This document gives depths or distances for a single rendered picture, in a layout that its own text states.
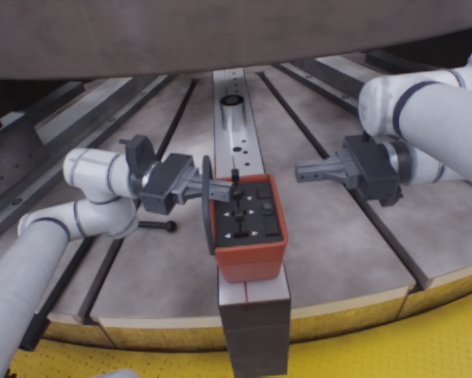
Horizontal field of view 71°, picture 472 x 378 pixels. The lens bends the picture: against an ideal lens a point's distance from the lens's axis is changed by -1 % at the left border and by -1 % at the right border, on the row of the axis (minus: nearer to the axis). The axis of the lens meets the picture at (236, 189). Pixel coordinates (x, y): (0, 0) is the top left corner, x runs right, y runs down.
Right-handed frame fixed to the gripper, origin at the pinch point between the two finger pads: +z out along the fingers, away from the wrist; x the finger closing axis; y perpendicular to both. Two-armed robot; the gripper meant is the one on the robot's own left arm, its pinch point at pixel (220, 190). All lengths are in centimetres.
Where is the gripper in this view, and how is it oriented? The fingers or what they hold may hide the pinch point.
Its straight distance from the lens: 61.6
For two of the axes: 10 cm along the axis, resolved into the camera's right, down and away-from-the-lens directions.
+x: -3.1, 6.5, -7.0
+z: 9.5, 1.5, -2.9
